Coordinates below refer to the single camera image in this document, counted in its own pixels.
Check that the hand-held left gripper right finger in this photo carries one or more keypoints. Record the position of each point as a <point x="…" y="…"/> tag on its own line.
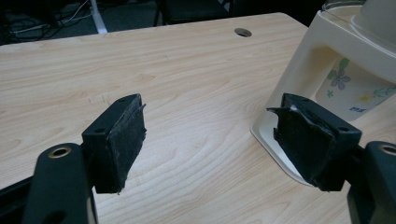
<point x="306" y="146"/>

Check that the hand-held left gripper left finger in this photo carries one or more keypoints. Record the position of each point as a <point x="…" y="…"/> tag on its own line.
<point x="120" y="152"/>

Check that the floral paper cup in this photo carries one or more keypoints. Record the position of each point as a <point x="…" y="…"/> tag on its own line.
<point x="351" y="90"/>

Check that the cream drink dispenser machine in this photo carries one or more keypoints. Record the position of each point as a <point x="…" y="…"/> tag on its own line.
<point x="311" y="43"/>

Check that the white metal stand leg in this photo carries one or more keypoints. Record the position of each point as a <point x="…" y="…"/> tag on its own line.
<point x="98" y="17"/>

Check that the black chair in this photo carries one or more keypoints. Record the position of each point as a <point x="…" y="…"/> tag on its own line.
<point x="193" y="11"/>

